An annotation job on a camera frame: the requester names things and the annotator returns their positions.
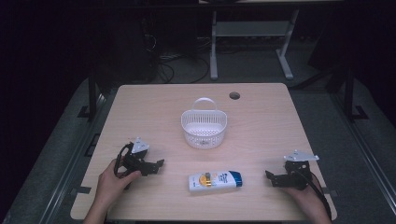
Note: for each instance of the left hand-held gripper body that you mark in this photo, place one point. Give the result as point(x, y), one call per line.
point(137, 155)

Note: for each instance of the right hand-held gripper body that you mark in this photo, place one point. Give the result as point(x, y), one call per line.
point(297, 170)

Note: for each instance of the white shampoo bottle blue cap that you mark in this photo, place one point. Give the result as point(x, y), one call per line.
point(214, 181)

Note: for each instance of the person's right hand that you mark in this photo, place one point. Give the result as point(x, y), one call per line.
point(306, 199)

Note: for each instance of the person's left hand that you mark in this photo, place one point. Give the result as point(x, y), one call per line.
point(109, 184)

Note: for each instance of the black metal stand post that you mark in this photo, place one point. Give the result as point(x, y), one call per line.
point(350, 93)
point(92, 93)

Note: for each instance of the grey metal desk frame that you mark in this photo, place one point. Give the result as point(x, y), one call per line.
point(250, 28)

